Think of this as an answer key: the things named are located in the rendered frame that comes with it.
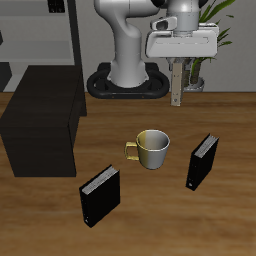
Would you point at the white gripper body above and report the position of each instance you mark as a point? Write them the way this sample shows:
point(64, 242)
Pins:
point(181, 45)

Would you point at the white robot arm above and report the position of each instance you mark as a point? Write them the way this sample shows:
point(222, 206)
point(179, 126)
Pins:
point(128, 50)

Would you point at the dark brown desk caddy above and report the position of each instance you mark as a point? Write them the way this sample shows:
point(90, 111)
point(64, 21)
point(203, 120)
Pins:
point(40, 126)

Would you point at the black book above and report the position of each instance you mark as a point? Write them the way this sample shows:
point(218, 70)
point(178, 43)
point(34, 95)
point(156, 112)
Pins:
point(101, 200)
point(200, 166)

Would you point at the green pot plant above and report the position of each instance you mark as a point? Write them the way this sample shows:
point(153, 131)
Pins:
point(196, 83)

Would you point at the yellow and white mug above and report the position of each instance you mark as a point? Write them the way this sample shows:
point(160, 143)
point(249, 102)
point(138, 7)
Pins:
point(153, 151)

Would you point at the white bookshelf with dark frame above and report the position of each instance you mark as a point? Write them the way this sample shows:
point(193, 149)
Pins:
point(78, 50)

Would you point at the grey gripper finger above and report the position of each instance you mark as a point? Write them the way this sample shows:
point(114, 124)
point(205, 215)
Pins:
point(186, 70)
point(169, 61)

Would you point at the flat black base plate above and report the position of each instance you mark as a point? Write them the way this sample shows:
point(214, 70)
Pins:
point(95, 87)

